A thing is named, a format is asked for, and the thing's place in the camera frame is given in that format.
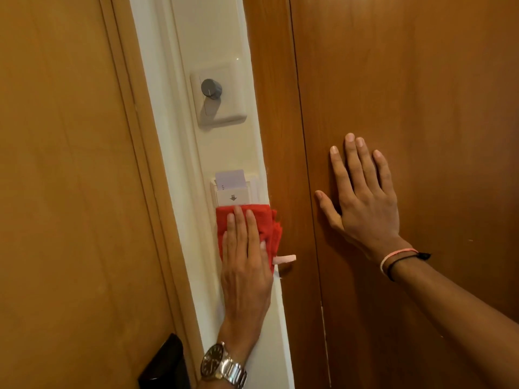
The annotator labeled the person's left hand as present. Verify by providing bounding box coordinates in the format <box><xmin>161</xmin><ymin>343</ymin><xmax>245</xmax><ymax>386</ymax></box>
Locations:
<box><xmin>218</xmin><ymin>206</ymin><xmax>275</xmax><ymax>337</ymax></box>

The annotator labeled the person's right hand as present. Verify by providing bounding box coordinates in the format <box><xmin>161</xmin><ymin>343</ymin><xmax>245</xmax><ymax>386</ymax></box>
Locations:
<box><xmin>315</xmin><ymin>133</ymin><xmax>415</xmax><ymax>264</ymax></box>

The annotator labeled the red cleaning cloth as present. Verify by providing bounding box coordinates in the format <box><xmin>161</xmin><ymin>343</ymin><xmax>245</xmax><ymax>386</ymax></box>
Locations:
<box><xmin>215</xmin><ymin>204</ymin><xmax>297</xmax><ymax>273</ymax></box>

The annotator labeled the person's left forearm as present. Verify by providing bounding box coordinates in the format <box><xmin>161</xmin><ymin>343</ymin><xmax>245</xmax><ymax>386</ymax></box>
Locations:
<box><xmin>197</xmin><ymin>320</ymin><xmax>262</xmax><ymax>389</ymax></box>

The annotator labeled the person's right forearm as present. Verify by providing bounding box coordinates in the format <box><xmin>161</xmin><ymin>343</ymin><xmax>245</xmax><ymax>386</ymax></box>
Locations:
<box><xmin>388</xmin><ymin>255</ymin><xmax>519</xmax><ymax>389</ymax></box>

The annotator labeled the white key card holder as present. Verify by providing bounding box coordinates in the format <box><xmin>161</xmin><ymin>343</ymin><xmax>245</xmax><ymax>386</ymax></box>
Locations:
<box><xmin>209</xmin><ymin>173</ymin><xmax>260</xmax><ymax>208</ymax></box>

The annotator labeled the white key card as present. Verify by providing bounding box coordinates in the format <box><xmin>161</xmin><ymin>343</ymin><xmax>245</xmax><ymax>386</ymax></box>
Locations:
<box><xmin>214</xmin><ymin>169</ymin><xmax>247</xmax><ymax>191</ymax></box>

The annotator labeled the wooden wardrobe door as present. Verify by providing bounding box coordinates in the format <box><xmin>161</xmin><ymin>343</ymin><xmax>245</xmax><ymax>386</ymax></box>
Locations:
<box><xmin>289</xmin><ymin>0</ymin><xmax>519</xmax><ymax>389</ymax></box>

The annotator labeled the wooden wardrobe side panel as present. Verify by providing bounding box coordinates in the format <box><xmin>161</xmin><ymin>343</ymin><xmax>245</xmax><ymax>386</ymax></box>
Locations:
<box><xmin>242</xmin><ymin>0</ymin><xmax>331</xmax><ymax>389</ymax></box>

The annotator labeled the silver wristwatch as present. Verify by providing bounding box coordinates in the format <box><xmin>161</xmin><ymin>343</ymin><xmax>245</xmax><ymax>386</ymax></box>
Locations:
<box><xmin>200</xmin><ymin>342</ymin><xmax>248</xmax><ymax>389</ymax></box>

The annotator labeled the black door lock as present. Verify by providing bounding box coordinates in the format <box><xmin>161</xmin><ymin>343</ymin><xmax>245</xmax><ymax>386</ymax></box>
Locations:
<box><xmin>137</xmin><ymin>333</ymin><xmax>191</xmax><ymax>389</ymax></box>

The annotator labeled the grey dimmer knob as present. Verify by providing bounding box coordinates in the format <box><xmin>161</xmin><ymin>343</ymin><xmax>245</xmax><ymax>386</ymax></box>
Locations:
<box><xmin>201</xmin><ymin>78</ymin><xmax>223</xmax><ymax>100</ymax></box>

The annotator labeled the pink bracelet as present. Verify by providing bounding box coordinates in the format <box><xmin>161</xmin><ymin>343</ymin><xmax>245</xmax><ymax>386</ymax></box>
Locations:
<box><xmin>380</xmin><ymin>248</ymin><xmax>419</xmax><ymax>276</ymax></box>

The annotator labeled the black cord bracelet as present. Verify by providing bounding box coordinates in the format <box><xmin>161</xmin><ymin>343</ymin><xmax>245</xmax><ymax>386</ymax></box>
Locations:
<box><xmin>386</xmin><ymin>252</ymin><xmax>431</xmax><ymax>282</ymax></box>

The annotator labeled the wooden door frame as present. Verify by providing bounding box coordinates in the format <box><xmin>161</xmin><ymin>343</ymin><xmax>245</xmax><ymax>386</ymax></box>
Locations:
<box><xmin>98</xmin><ymin>0</ymin><xmax>204</xmax><ymax>381</ymax></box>

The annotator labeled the white dimmer switch plate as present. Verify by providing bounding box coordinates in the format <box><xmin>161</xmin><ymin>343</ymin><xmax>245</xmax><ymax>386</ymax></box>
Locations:
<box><xmin>189</xmin><ymin>62</ymin><xmax>248</xmax><ymax>128</ymax></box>

